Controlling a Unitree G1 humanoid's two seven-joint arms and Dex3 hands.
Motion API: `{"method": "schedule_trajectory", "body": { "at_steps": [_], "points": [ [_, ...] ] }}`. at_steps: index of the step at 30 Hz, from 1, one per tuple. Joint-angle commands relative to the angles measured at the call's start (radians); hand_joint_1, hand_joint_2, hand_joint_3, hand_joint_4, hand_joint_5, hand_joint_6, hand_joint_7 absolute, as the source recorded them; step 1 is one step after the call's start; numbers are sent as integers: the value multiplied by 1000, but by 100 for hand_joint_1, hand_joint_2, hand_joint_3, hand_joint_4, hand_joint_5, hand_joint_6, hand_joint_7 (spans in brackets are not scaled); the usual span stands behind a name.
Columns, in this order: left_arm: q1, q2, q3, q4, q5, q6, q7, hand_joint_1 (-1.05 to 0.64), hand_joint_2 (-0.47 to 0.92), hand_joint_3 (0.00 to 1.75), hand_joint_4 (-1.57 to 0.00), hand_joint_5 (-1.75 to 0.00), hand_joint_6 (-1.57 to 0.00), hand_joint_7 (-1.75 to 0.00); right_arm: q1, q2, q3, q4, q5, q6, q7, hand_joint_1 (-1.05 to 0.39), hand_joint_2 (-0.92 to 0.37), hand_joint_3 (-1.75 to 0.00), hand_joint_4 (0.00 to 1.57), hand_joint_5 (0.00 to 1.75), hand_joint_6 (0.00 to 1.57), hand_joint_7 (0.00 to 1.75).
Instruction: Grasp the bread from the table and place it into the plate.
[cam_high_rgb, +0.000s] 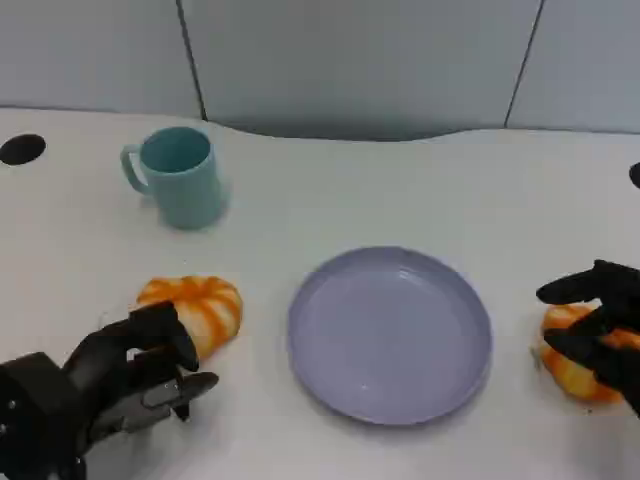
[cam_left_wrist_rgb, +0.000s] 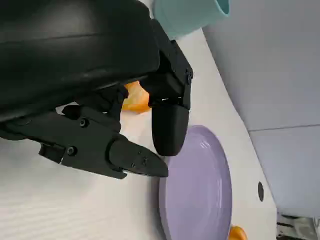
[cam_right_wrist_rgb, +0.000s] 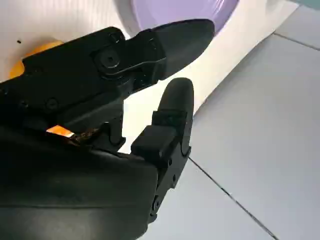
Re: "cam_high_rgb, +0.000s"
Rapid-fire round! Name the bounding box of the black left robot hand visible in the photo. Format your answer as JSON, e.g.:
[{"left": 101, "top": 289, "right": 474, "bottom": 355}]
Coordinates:
[{"left": 62, "top": 301, "right": 221, "bottom": 446}]

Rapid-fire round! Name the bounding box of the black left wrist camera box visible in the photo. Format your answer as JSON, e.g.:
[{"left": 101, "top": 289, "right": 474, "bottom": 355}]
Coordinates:
[{"left": 0, "top": 352, "right": 89, "bottom": 480}]

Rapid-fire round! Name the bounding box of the lilac plate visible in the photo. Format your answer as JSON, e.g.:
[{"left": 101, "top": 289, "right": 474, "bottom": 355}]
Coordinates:
[{"left": 287, "top": 245, "right": 494, "bottom": 427}]

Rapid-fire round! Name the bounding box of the small orange and white bread roll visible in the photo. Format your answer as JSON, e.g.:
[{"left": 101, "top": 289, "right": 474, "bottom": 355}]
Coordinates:
[{"left": 538, "top": 304, "right": 640, "bottom": 404}]

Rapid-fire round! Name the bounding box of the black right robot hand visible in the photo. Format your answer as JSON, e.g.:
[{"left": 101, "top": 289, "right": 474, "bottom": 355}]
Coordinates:
[{"left": 535, "top": 259, "right": 640, "bottom": 419}]

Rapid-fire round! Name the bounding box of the pale green mug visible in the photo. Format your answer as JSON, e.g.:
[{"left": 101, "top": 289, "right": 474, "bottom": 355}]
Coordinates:
[{"left": 119, "top": 126, "right": 225, "bottom": 231}]

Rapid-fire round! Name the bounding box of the large orange and white bread roll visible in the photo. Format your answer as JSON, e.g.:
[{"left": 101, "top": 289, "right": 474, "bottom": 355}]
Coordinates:
[{"left": 136, "top": 275, "right": 244, "bottom": 359}]

